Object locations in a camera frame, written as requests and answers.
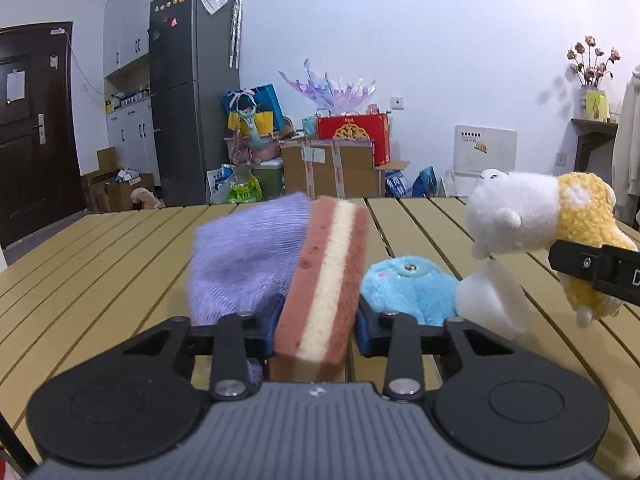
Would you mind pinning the dark wooden door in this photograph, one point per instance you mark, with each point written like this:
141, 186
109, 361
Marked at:
40, 160

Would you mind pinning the blue tissue pack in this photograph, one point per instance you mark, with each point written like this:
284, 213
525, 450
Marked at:
398, 184

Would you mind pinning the white hanging garment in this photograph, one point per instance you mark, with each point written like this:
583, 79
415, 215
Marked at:
627, 160

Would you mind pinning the white flower vase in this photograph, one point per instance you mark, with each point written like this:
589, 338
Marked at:
595, 105

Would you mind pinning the pink bag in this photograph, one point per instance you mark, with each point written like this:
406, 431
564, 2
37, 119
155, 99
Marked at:
240, 152

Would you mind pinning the blue plastic bag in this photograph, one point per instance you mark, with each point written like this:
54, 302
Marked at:
425, 182

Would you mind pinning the white and yellow plush toy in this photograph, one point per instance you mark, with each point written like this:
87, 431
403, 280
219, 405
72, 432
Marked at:
515, 210

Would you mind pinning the purple knit cloth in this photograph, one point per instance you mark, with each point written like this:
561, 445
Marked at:
240, 260

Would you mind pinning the white paper note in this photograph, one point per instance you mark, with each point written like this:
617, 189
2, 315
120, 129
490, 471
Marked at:
15, 86

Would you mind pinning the white paper cup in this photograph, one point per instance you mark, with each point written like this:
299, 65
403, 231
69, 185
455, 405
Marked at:
485, 300

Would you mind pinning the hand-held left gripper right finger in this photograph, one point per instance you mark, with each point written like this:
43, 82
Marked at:
362, 332

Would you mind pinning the blue plush toy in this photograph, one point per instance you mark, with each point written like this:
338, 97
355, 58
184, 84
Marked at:
405, 290

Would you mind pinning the white wall socket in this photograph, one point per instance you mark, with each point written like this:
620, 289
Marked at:
562, 159
397, 102

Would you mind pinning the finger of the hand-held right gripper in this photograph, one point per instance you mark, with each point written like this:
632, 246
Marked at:
575, 260

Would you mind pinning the beige plush slipper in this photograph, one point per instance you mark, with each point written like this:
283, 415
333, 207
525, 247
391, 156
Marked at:
145, 199

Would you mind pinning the grey refrigerator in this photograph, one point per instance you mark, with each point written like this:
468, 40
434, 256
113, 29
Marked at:
195, 110

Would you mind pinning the blue gift bag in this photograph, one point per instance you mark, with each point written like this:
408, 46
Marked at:
265, 100

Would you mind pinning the yellow gift bag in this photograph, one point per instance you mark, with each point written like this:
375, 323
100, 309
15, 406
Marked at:
262, 121

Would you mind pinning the green snack bag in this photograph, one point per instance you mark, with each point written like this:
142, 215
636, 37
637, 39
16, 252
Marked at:
245, 191

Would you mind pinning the pink and cream sponge block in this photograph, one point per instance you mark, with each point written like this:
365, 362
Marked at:
320, 280

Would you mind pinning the dried flowers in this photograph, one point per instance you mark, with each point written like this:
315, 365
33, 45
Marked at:
592, 60

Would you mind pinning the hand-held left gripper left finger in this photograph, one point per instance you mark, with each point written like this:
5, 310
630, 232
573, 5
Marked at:
274, 322

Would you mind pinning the white wall heater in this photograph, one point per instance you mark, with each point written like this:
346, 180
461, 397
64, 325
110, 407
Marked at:
485, 150

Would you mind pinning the green cooler box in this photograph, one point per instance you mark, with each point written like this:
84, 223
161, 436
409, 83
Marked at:
270, 180

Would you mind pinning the iridescent bouquet wrap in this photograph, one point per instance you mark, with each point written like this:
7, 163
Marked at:
325, 90

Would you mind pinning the white plastic bag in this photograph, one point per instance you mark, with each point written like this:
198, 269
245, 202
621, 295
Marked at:
220, 182

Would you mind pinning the white wall cabinets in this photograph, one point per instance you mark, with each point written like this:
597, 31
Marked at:
130, 60

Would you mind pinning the red gift box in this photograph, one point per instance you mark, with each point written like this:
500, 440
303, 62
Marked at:
355, 132

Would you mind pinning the open cardboard box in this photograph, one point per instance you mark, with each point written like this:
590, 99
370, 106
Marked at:
112, 192

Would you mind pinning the taped cardboard box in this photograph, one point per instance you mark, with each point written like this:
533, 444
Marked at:
330, 172

